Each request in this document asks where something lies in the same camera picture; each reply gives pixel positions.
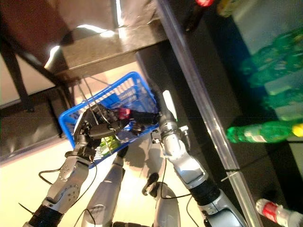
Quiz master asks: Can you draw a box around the blue plastic shopping basket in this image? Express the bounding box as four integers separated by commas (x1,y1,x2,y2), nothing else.
58,71,160,169

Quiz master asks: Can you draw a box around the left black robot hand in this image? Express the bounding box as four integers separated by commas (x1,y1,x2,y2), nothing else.
71,105,127,161

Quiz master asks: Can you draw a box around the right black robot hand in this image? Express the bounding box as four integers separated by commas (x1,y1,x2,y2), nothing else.
129,110,164,137

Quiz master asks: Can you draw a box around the large cola bottle blue cap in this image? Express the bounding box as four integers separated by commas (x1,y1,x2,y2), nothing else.
123,119,145,137

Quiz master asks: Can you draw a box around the dark robot pelvis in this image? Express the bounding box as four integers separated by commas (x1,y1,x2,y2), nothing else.
112,221,156,227

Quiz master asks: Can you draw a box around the black metal shelf unit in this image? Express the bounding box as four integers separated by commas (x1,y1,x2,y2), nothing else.
0,0,303,227

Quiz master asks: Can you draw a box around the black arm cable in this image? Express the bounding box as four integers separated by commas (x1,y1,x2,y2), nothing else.
38,160,98,207
160,155,207,227

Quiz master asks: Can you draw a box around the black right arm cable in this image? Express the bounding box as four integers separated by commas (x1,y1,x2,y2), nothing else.
160,155,207,227

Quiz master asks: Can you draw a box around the green drink can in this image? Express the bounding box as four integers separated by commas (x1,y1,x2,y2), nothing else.
104,135,122,152

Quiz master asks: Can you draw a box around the left silver robot leg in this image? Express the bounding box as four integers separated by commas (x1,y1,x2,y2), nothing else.
81,145,130,227

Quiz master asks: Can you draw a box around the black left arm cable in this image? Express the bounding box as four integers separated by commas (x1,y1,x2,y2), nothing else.
38,160,98,207

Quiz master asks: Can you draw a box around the yellow tea bottle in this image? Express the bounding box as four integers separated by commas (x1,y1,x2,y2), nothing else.
216,0,239,17

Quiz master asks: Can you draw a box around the green soda bottle yellow cap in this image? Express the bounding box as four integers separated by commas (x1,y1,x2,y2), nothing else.
240,49,303,74
248,68,303,89
226,122,303,144
264,91,303,121
269,28,303,56

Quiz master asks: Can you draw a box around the black framed cabinet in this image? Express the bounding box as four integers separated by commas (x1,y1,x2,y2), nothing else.
0,35,82,161

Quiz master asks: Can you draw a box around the cola bottle red label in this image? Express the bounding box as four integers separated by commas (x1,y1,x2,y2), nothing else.
184,0,215,33
117,108,133,121

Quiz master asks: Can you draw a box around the clear plastic shelf price rail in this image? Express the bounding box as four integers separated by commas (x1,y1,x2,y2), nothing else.
155,0,240,172
226,170,264,227

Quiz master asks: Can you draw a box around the clear water bottle red cap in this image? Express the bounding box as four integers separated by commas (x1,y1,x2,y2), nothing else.
255,198,303,227

